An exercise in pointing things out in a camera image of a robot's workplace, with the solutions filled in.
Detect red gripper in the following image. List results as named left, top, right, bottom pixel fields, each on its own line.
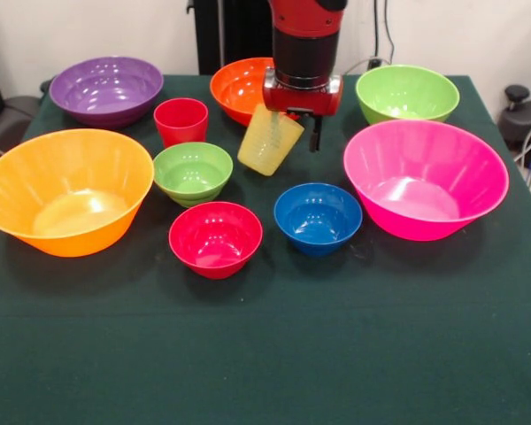
left=262, top=68, right=344, bottom=153

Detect yellow translucent cup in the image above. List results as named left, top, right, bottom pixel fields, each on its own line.
left=236, top=104, right=305, bottom=177

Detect small blue bowl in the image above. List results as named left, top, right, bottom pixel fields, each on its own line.
left=273, top=182, right=364, bottom=258

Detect large pink bowl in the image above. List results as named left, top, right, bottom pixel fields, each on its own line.
left=342, top=119, right=511, bottom=243

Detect orange bowl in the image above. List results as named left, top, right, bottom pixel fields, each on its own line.
left=209, top=57, right=301, bottom=128

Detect small green bowl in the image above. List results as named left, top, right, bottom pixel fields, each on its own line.
left=152, top=142, right=235, bottom=209

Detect red cup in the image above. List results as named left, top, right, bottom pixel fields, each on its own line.
left=153, top=97, right=210, bottom=149

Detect large light green bowl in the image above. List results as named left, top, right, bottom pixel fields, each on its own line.
left=355, top=65, right=460, bottom=125

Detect small red bowl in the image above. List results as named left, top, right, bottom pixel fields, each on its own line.
left=168, top=201, right=264, bottom=281

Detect purple bowl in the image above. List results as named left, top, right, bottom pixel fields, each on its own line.
left=48, top=56, right=165, bottom=130

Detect dark green tablecloth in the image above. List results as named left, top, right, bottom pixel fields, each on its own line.
left=0, top=73, right=531, bottom=425

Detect black round base with knob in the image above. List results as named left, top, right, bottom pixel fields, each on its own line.
left=497, top=83, right=531, bottom=169

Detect large yellow-orange bowl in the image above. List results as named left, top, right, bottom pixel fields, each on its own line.
left=0, top=127, right=156, bottom=259

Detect black wall cable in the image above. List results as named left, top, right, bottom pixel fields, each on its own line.
left=371, top=0, right=397, bottom=63

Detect grey and blue cable bundle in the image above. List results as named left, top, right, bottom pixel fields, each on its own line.
left=512, top=112, right=531, bottom=182

